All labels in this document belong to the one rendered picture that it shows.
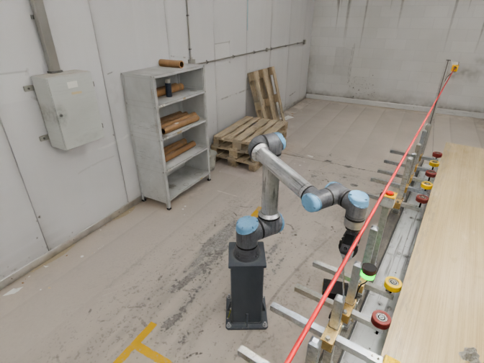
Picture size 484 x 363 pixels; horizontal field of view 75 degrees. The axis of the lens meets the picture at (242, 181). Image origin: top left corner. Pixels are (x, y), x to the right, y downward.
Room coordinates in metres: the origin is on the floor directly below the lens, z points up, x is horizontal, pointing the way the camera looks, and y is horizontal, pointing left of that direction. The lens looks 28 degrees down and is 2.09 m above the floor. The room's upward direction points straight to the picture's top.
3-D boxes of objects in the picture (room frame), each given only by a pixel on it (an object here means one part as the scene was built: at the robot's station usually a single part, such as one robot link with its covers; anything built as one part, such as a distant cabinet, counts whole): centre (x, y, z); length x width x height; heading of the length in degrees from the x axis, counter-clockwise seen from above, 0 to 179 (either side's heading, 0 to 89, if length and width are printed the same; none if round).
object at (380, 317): (0.95, -0.62, 0.85); 0.08 x 0.08 x 0.11
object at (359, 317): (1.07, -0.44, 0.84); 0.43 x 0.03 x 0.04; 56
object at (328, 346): (0.84, -0.36, 0.95); 0.14 x 0.06 x 0.05; 146
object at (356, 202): (1.22, -0.52, 1.31); 0.10 x 0.09 x 0.12; 30
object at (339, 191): (1.31, -0.46, 1.32); 0.12 x 0.12 x 0.09; 30
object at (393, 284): (1.16, -0.76, 0.85); 0.08 x 0.08 x 0.11
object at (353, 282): (1.07, -0.52, 0.87); 0.04 x 0.04 x 0.48; 56
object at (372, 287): (1.27, -0.59, 0.82); 0.44 x 0.03 x 0.04; 56
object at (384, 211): (1.49, -0.80, 0.93); 0.05 x 0.05 x 0.45; 56
